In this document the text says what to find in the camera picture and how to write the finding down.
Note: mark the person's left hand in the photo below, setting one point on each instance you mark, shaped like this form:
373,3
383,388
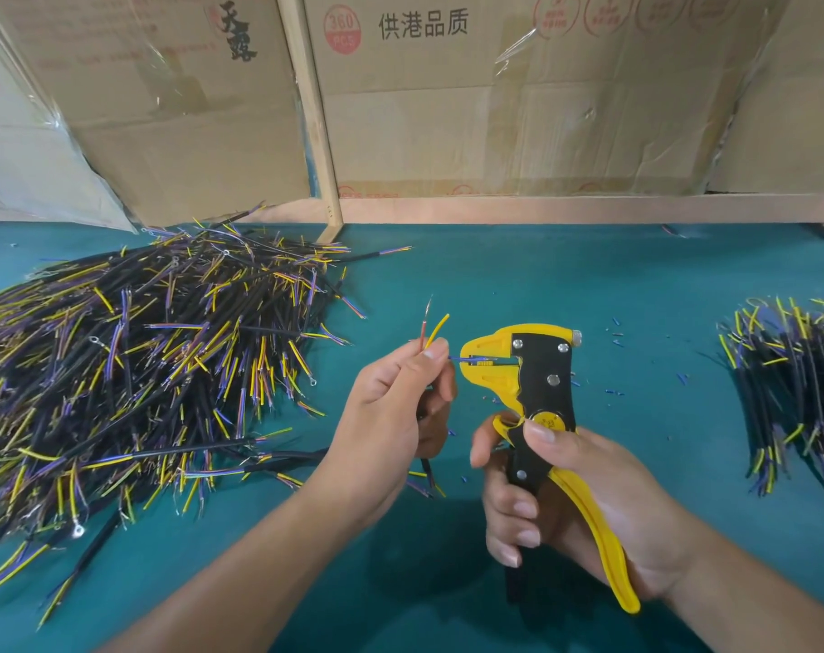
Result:
378,421

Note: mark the person's right hand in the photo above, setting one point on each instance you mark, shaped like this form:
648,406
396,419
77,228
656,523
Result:
588,496

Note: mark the person's right little finger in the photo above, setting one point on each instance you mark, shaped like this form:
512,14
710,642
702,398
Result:
508,556

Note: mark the person's right middle finger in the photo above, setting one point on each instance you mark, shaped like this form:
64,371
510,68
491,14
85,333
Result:
510,499

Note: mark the person's left thumb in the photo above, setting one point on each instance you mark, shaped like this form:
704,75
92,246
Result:
412,357

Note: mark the person's right thumb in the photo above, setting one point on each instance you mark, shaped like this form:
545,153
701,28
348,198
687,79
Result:
554,441

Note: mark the person's left forearm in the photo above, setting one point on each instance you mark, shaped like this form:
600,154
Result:
248,578

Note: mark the person's right forearm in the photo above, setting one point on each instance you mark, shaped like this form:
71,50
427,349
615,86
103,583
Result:
759,598

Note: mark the scattered blue insulation scraps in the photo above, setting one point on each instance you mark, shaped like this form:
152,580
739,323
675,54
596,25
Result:
616,343

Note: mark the brown cardboard panel red print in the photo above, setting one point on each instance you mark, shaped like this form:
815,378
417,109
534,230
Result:
520,95

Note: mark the brown cardboard panel black print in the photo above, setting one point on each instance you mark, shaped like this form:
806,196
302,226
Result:
180,95

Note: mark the plain brown cardboard panel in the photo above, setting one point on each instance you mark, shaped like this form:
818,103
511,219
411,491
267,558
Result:
786,108

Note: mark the pale cardboard panel plastic covered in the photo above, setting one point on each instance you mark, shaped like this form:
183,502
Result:
31,156

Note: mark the wooden horizontal rail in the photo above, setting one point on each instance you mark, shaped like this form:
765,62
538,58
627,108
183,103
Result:
588,209

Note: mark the wooden upright post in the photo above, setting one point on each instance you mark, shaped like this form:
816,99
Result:
313,115

